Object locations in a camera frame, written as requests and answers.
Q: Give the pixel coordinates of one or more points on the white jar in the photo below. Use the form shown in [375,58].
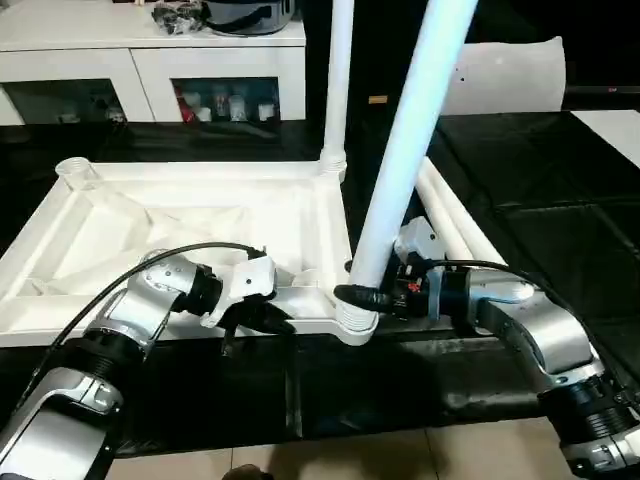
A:
[236,109]

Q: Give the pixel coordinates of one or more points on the white table leg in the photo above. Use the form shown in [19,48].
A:
[337,90]
[440,210]
[415,125]
[465,215]

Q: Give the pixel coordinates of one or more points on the white plastic table top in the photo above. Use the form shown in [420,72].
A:
[175,200]

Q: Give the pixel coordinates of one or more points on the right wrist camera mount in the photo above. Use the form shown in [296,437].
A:
[420,240]

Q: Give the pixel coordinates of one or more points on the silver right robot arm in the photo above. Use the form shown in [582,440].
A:
[550,330]

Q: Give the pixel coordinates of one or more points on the white chair back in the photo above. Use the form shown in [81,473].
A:
[515,75]

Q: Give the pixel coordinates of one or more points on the dark robot left foot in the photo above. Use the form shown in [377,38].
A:
[245,472]

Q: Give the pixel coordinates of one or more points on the red packet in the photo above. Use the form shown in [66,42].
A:
[186,107]

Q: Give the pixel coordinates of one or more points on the black cabinet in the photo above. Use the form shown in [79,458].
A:
[375,55]

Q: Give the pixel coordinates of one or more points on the small gold label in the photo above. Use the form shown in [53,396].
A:
[378,99]

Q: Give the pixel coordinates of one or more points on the small white cup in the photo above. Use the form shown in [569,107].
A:
[265,111]
[203,113]

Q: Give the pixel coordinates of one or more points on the white glass-door cabinet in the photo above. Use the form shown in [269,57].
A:
[75,65]

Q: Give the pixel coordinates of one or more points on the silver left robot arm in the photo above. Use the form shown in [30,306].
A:
[75,380]

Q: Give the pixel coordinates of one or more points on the black tangled bundle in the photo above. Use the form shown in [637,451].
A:
[177,20]

